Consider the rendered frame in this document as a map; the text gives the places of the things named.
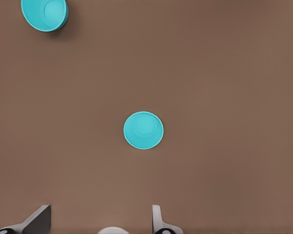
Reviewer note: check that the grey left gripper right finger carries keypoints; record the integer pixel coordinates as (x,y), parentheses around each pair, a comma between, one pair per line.
(157,220)

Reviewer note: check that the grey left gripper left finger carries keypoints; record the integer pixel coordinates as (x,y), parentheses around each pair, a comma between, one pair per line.
(38,221)

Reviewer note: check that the small blue bowl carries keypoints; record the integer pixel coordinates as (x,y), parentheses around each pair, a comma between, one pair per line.
(143,130)

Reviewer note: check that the large blue bowl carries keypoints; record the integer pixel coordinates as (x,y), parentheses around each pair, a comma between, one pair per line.
(44,14)

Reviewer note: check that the white round object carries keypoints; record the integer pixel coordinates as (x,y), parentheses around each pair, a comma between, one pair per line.
(113,230)

